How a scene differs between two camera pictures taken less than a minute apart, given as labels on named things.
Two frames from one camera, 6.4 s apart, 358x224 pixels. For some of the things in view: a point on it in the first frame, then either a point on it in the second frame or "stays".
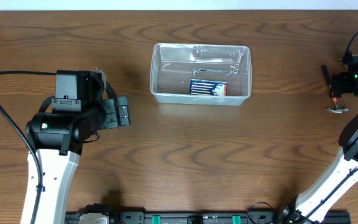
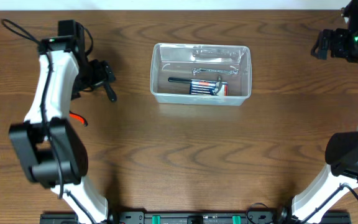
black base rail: (207, 218) stays
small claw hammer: (335, 82) → (189, 81)
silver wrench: (194, 70) stays
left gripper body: (101, 116) → (91, 73)
